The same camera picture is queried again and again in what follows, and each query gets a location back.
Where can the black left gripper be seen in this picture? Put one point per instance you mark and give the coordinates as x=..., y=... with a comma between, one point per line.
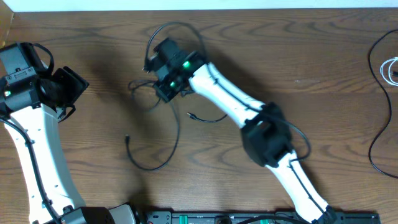
x=73, y=81

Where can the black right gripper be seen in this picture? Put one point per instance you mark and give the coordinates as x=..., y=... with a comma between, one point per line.
x=161, y=91

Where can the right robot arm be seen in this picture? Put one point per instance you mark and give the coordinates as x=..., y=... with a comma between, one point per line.
x=265, y=133

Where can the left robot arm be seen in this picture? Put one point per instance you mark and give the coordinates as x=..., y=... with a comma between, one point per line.
x=35, y=98

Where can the cardboard box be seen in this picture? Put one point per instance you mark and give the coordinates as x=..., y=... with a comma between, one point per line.
x=6, y=17

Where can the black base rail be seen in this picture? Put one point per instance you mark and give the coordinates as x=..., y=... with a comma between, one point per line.
x=167, y=217

